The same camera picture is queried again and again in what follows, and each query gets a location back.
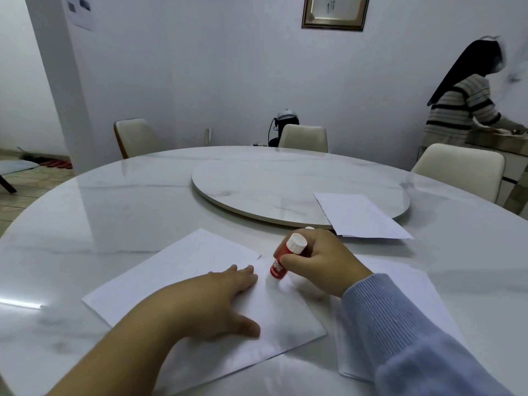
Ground person's right hand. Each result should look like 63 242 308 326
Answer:
274 229 374 298

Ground person's left hand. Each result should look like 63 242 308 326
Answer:
164 264 261 343

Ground red glue stick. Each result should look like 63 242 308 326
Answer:
270 233 308 281

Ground white paper sheet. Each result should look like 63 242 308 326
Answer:
82 228 262 329
157 255 328 396
330 255 468 384
313 192 414 240

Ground person's right forearm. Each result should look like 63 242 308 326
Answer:
330 273 515 396

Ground person's left forearm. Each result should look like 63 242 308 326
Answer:
45 284 199 396

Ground round marble turntable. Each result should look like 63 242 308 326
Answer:
191 157 412 230

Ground cream upholstered chair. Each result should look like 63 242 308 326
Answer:
411 143 506 204
278 124 329 154

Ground black headset device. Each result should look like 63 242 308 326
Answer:
268 107 300 148

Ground cream chair with wooden back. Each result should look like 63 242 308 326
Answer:
114 118 164 160

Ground red slippers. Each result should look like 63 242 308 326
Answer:
21 154 73 170

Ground grey chair with black leg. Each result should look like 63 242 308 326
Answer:
0 160 40 195

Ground framed wall picture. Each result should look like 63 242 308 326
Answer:
301 0 371 32

